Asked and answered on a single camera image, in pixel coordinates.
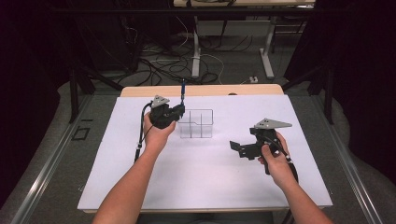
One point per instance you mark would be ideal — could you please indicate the person's left hand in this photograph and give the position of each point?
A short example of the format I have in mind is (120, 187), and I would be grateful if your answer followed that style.
(155, 138)

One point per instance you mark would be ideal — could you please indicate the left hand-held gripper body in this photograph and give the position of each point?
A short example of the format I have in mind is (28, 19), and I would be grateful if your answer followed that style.
(160, 116)

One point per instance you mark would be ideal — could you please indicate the clear plastic divided organizer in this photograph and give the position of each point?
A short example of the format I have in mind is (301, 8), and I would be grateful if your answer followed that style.
(196, 124)

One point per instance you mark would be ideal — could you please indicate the white desk leg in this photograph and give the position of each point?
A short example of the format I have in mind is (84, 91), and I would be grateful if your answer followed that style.
(267, 56)
(195, 53)

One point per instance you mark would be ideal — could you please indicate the white board table cover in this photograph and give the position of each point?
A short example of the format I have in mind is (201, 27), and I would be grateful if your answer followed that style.
(205, 174)

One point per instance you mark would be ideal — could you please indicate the person's dark trousers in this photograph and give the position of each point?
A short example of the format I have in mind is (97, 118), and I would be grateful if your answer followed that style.
(205, 218)

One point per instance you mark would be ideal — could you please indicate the person's right hand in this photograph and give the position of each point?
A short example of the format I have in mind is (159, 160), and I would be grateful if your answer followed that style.
(277, 168)

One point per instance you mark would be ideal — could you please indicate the dark curtain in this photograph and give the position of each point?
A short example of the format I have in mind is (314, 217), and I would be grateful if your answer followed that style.
(28, 77)
(364, 77)

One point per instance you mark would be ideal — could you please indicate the black horizontal metal bar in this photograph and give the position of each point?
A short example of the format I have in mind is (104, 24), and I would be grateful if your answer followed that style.
(124, 10)

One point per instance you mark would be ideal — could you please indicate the blue pen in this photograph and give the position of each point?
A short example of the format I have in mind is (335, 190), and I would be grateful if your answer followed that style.
(183, 90)

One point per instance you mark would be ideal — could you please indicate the light wooden table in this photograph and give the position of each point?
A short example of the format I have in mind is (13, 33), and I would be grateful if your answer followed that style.
(211, 90)

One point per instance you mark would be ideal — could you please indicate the white power strip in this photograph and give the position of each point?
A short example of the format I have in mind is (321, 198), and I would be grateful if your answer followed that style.
(253, 79)

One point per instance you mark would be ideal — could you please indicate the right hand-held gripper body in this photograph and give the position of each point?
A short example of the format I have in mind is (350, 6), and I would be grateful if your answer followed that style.
(249, 151)

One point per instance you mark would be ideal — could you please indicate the aluminium floor rail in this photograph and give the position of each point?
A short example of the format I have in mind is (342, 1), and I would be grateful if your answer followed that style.
(348, 165)
(46, 171)

